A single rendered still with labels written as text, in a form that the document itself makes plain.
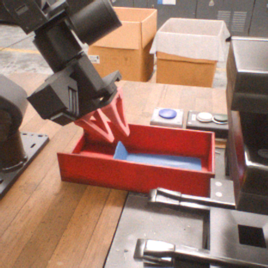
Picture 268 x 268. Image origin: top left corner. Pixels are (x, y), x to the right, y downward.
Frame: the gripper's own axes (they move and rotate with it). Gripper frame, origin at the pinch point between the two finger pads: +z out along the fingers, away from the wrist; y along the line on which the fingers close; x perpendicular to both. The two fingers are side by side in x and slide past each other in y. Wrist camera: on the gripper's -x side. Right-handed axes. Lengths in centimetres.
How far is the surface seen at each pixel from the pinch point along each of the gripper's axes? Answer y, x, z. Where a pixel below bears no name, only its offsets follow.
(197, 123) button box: 9.5, 13.2, 10.4
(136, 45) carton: -54, 195, 20
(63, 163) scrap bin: -7.9, -6.3, -1.6
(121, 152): -2.0, 0.9, 4.0
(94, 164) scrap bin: -3.1, -6.3, 0.5
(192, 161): 8.2, 2.8, 11.9
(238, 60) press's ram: 23.5, -21.9, -11.2
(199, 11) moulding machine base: -26, 425, 59
